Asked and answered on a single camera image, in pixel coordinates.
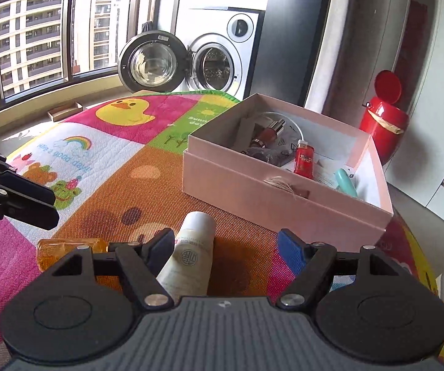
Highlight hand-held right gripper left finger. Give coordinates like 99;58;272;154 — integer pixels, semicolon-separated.
52;228;176;310

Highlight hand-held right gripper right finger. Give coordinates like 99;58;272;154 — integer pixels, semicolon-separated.
277;229;396;310

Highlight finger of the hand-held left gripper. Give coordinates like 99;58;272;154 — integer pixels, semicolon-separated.
0;178;60;230
0;139;56;206

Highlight white lotion bottle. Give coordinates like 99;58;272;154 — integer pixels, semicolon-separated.
155;211;217;305

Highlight pink cardboard box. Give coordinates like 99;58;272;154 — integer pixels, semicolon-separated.
182;93;394;254

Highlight amber liquid bottle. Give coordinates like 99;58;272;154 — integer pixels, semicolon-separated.
36;238;124;292

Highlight twine with brown tag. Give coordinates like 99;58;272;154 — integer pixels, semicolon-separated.
262;176;311;200

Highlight white paper packet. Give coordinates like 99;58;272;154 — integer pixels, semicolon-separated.
314;158;356;191

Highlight teal plastic object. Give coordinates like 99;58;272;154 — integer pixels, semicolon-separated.
335;168;359;198

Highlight red lighter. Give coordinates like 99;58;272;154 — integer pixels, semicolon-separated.
293;140;315;180

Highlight small cardboard tray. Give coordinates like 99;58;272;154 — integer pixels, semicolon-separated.
48;101;85;121

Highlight colourful cartoon play mat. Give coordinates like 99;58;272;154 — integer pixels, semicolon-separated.
0;90;439;371

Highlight red perfume bottle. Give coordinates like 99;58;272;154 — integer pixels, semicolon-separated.
253;119;286;148

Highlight round clear disc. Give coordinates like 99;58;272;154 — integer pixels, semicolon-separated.
251;112;302;159

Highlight red trash bin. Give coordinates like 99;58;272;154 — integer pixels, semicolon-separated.
359;70;410;165

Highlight black-framed window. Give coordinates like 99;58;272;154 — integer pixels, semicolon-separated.
0;0;137;109

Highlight round washing machine door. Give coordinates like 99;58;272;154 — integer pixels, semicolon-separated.
117;30;188;94

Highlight silver washing machine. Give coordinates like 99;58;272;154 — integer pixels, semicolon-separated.
185;8;261;100

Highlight dark door panel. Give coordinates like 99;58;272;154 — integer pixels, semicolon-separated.
251;0;336;107

